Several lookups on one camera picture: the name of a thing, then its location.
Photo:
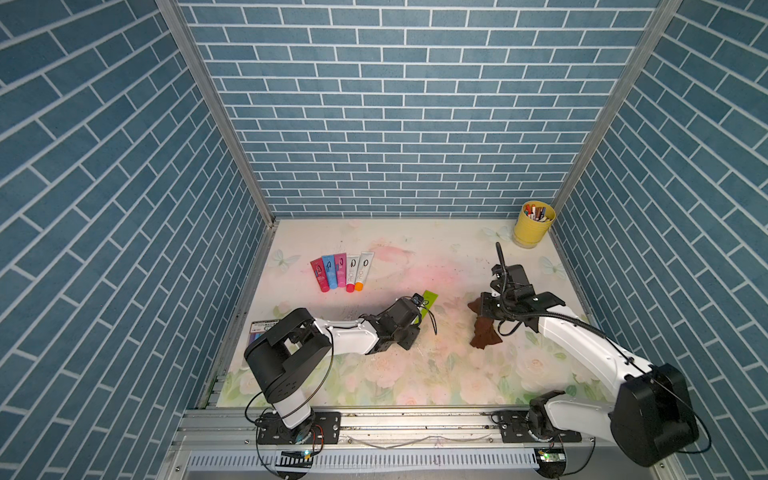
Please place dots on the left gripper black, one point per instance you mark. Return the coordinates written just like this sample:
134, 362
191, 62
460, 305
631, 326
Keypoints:
413, 333

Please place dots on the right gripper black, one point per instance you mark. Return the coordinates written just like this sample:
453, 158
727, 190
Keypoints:
485, 299

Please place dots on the green toothpaste tube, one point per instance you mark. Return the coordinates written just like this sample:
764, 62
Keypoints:
428, 300

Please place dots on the brown cloth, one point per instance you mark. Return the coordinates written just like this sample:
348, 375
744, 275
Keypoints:
485, 333

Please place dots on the white orange-cap toothpaste tube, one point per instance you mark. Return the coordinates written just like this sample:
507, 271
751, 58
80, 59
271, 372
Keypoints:
364, 265

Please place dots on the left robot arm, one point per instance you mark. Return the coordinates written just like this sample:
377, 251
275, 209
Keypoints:
282, 358

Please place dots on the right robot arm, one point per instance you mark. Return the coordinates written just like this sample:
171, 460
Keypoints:
646, 413

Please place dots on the white pink-cap toothpaste tube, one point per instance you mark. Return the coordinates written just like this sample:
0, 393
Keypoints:
351, 272

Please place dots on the magenta toothpaste tube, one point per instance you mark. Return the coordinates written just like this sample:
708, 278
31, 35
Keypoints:
340, 262

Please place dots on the blue toothpaste tube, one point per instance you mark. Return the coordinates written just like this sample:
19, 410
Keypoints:
330, 270

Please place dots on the red toothpaste tube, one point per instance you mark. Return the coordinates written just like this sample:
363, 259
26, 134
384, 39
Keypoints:
318, 268

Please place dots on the yellow cup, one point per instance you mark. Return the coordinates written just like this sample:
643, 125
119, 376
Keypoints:
527, 233

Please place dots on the pens in cup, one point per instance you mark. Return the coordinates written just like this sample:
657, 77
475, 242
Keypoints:
535, 212

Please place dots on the colourful card on table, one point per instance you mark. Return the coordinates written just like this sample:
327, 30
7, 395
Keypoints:
258, 328

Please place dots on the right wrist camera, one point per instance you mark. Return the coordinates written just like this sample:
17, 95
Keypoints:
499, 271

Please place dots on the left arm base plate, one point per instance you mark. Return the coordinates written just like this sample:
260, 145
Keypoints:
300, 429

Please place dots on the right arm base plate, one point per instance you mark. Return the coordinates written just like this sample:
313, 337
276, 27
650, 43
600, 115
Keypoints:
525, 426

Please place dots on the aluminium front rail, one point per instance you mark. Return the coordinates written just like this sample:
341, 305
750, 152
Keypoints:
231, 428

